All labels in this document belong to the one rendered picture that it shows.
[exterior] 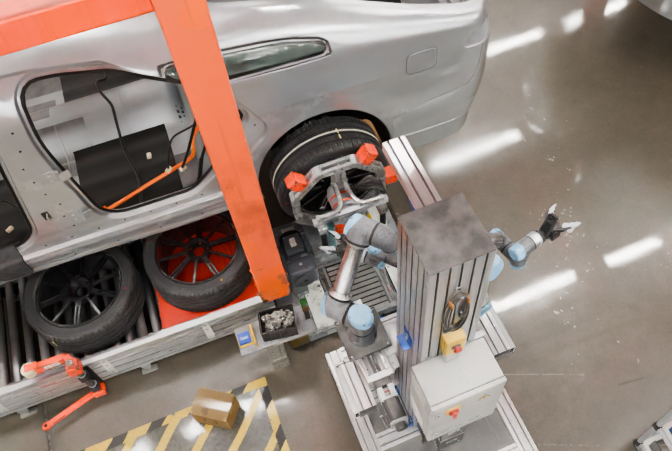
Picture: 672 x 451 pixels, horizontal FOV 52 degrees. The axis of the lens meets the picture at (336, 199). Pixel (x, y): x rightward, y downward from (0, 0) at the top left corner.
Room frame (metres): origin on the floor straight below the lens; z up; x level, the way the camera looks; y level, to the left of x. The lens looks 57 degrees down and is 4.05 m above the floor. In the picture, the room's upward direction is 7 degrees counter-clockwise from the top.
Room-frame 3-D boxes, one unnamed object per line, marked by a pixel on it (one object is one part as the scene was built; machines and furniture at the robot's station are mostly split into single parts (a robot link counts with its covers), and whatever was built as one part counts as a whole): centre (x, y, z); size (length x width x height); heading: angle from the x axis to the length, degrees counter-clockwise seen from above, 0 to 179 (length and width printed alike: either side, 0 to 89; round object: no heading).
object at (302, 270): (2.11, 0.29, 0.26); 0.42 x 0.18 x 0.35; 14
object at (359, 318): (1.33, -0.04, 0.98); 0.13 x 0.12 x 0.14; 55
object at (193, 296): (2.13, 0.86, 0.39); 0.66 x 0.66 x 0.24
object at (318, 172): (2.15, -0.02, 0.85); 0.54 x 0.07 x 0.54; 104
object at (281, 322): (1.57, 0.40, 0.51); 0.20 x 0.14 x 0.13; 95
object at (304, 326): (1.56, 0.43, 0.44); 0.43 x 0.17 x 0.03; 104
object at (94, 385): (1.48, 1.55, 0.30); 0.09 x 0.05 x 0.50; 104
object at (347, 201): (2.08, -0.04, 0.85); 0.21 x 0.14 x 0.14; 14
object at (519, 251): (1.47, -0.82, 1.21); 0.11 x 0.08 x 0.09; 120
